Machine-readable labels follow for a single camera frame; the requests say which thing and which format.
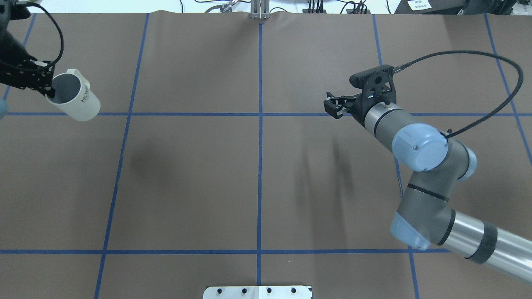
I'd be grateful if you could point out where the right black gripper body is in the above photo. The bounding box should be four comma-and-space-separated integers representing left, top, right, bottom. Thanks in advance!
347, 93, 374, 121

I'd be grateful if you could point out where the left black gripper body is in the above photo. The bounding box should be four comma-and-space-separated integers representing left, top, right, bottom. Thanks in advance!
0, 27, 42, 90

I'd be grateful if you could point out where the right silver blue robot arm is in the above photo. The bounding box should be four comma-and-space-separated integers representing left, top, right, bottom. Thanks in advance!
323, 92, 532, 283

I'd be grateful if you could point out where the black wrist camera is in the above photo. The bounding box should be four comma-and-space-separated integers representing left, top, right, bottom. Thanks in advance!
349, 64, 397, 105

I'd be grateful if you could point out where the black label box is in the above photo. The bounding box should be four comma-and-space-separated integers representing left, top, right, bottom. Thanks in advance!
393, 0, 466, 15

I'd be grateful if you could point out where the aluminium frame post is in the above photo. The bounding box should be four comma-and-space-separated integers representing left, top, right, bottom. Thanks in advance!
249, 0, 271, 20

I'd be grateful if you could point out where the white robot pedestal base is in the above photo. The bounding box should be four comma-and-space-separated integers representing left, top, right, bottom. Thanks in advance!
203, 285, 313, 299

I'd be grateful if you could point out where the white mug with handle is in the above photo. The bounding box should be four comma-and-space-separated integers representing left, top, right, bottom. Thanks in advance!
46, 69, 101, 122

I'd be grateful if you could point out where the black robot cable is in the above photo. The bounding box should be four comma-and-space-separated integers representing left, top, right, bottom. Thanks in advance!
393, 51, 524, 138

